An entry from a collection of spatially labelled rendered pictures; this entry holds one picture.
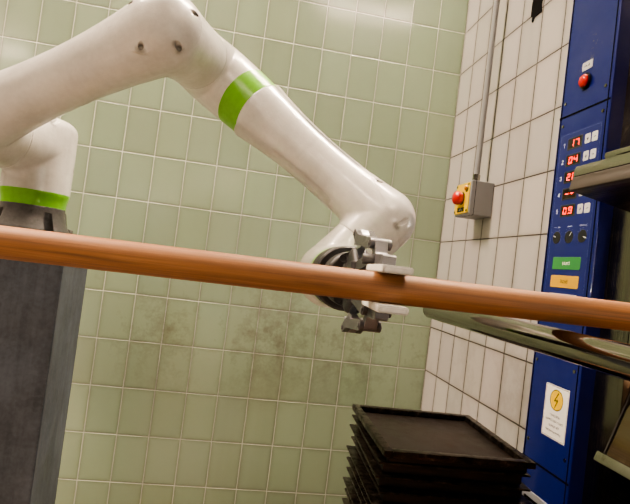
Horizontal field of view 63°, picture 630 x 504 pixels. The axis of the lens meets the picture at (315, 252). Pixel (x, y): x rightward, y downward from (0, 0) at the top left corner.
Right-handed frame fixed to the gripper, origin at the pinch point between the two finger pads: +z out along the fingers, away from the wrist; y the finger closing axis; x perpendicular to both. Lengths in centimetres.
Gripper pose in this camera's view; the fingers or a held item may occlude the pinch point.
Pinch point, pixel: (386, 287)
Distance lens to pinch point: 51.7
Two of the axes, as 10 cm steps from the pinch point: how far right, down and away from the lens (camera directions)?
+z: 1.3, -0.1, -9.9
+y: -1.3, 9.9, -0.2
